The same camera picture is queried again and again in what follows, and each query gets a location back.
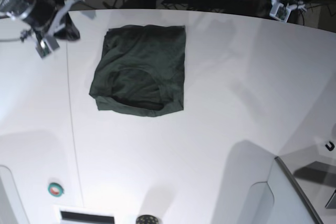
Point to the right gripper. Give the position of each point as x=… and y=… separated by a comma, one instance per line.
x=42, y=15

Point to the dark green t-shirt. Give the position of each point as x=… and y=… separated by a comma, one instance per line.
x=141, y=71

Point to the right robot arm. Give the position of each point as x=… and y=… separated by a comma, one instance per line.
x=15, y=8

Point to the black U-shaped hook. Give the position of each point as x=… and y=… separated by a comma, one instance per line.
x=330, y=146

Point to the green tape roll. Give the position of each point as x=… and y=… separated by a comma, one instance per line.
x=55, y=189

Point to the grey metal tray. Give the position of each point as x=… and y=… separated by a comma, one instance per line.
x=316, y=178

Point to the black perforated round object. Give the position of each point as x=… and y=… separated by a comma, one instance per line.
x=147, y=219

